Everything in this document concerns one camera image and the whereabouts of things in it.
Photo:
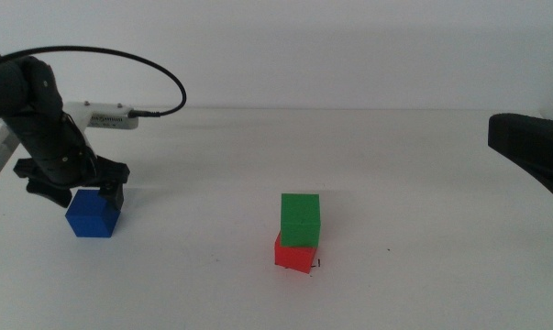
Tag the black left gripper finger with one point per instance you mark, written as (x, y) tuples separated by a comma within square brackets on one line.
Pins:
[(113, 194), (51, 193)]

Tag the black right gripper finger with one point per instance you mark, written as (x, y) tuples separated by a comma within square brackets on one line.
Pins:
[(537, 142)]

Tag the blue cube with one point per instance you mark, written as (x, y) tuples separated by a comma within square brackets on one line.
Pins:
[(90, 220)]

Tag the green cube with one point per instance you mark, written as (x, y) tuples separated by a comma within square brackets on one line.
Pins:
[(300, 220)]

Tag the red cube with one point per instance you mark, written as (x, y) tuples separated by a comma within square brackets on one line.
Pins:
[(294, 259)]

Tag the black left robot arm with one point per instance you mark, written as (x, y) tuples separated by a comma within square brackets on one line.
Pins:
[(24, 96)]

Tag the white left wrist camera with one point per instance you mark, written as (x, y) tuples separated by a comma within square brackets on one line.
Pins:
[(106, 117)]

